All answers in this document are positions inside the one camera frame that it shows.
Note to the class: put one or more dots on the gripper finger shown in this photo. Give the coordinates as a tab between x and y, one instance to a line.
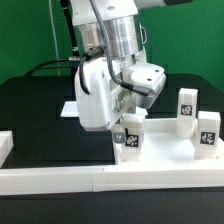
118	137

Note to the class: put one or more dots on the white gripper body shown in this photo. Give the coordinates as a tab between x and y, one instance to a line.
107	102

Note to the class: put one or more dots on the white square table top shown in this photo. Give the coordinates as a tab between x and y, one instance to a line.
161	144

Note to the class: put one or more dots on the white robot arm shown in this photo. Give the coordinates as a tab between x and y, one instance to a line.
114	77

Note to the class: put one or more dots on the white sheet with markers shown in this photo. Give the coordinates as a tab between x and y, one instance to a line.
70	109

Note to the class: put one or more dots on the white front fence bar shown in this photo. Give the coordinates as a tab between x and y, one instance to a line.
28	181

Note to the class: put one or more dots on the white left fence piece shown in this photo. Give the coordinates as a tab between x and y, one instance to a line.
6	145

